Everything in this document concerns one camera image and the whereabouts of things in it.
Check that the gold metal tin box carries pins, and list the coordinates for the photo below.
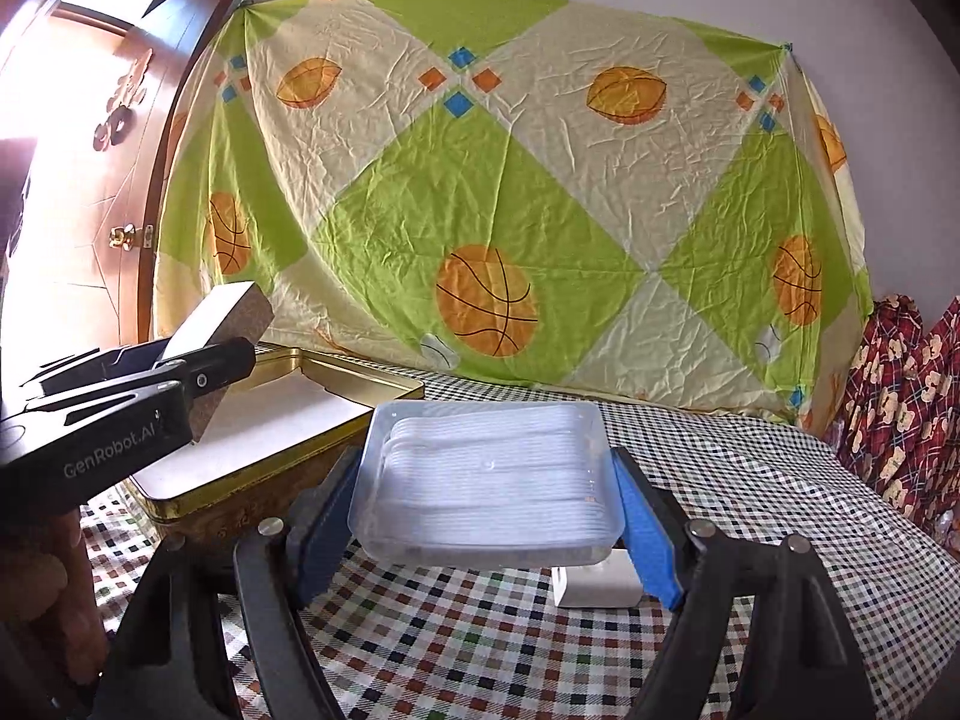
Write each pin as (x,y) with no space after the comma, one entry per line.
(219,512)

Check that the red bear pattern cloth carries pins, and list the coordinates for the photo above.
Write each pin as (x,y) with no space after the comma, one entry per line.
(898,421)

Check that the brass door knob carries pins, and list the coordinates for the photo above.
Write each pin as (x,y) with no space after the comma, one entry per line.
(126,237)

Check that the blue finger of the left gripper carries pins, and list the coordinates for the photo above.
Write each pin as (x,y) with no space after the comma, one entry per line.
(166,374)

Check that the person's left hand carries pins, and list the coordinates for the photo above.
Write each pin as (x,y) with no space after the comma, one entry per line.
(45,569)

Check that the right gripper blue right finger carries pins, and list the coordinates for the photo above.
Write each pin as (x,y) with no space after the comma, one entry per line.
(801,659)

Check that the checkered tablecloth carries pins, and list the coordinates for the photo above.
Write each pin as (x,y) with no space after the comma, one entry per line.
(440,642)

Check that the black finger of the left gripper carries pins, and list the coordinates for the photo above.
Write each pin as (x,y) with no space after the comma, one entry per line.
(93,366)

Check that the brown wooden door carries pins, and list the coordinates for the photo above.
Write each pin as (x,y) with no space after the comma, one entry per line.
(89,89)

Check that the basketball pattern hanging sheet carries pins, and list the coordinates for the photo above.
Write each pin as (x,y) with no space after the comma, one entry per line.
(528,192)

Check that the white cork-sided box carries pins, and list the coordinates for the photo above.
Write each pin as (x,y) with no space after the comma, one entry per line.
(216,346)

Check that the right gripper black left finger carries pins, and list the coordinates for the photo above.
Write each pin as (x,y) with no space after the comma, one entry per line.
(168,658)

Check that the white charger box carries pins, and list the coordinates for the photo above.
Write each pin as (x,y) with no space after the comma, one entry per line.
(612,584)

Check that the clear plastic lidded container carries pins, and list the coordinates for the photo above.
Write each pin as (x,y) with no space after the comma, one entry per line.
(485,485)

